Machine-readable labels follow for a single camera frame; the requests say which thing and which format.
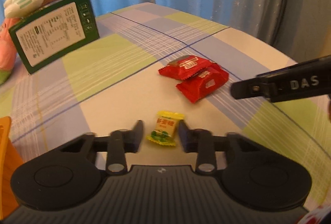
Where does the red snack packet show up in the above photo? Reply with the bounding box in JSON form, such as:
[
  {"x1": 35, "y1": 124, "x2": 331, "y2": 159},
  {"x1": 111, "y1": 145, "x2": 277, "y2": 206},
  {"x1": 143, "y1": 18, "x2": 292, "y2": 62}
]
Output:
[
  {"x1": 158, "y1": 55, "x2": 213, "y2": 81},
  {"x1": 176, "y1": 63, "x2": 229, "y2": 104}
]

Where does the orange plastic tray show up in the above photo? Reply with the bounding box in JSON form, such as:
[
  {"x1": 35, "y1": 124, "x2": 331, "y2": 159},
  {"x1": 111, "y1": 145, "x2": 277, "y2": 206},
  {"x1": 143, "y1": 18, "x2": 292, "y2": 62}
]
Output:
[{"x1": 0, "y1": 116, "x2": 24, "y2": 220}]

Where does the green cardboard box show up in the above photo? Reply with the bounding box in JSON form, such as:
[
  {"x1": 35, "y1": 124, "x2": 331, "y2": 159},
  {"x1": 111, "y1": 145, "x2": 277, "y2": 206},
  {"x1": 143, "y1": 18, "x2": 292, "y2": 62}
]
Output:
[{"x1": 8, "y1": 0, "x2": 99, "y2": 74}]

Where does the yellow green candy packet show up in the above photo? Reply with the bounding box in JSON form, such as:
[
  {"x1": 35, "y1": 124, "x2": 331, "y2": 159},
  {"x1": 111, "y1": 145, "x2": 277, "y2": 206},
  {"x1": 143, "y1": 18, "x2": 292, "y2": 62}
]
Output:
[{"x1": 146, "y1": 110, "x2": 185, "y2": 147}]

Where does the checkered tablecloth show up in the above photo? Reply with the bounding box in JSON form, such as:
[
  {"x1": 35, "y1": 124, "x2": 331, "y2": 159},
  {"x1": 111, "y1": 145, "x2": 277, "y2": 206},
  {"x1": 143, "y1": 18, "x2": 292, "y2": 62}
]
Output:
[{"x1": 1, "y1": 3, "x2": 330, "y2": 210}]

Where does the pink green plush toy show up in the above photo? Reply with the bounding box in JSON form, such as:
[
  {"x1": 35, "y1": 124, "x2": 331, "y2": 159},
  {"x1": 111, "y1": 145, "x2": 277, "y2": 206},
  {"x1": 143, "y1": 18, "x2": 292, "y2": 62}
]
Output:
[{"x1": 0, "y1": 18, "x2": 20, "y2": 85}]

